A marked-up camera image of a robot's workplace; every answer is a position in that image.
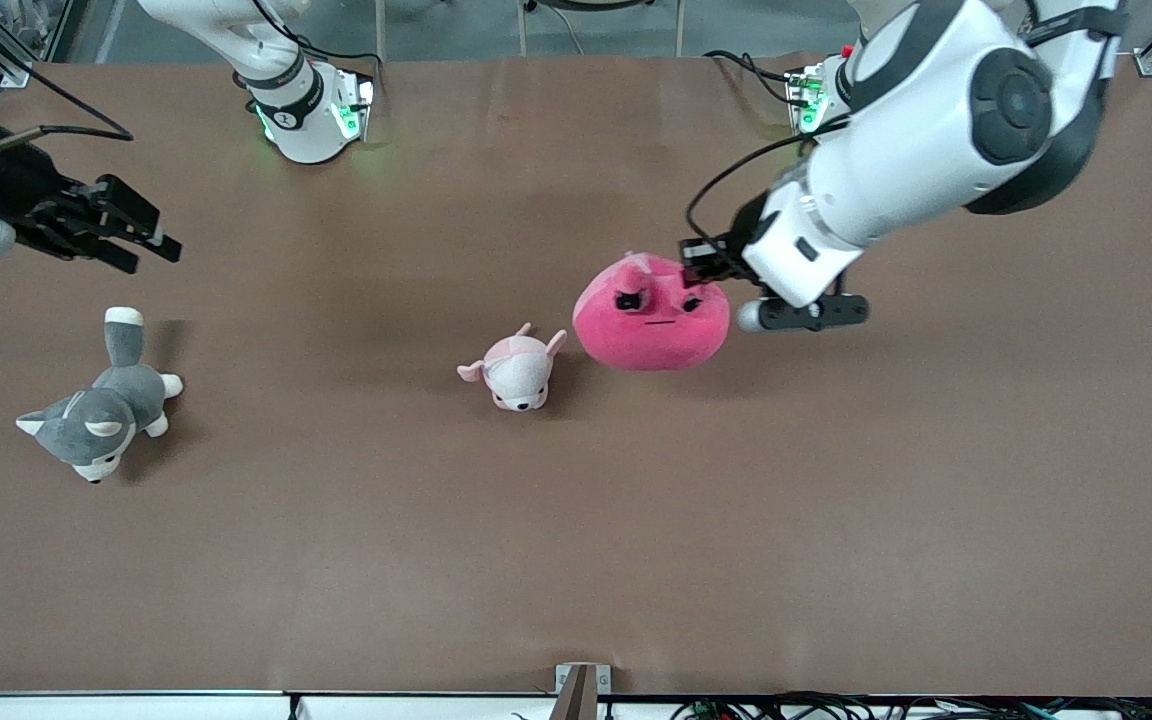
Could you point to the grey white plush husky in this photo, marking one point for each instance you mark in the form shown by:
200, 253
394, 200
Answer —
106, 415

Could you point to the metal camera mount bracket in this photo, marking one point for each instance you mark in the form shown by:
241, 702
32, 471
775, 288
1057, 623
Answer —
583, 690

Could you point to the round hot pink plush toy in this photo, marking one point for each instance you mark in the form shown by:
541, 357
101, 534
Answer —
651, 340

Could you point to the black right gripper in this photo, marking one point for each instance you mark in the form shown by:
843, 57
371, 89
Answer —
8, 190

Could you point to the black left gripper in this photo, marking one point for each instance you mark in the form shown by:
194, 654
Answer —
744, 231

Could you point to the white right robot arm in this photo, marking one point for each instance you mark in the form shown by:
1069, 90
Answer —
306, 130

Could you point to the pale pink plush dog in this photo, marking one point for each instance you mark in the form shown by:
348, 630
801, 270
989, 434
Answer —
521, 375

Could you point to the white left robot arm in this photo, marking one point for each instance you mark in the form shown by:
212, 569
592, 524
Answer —
916, 160

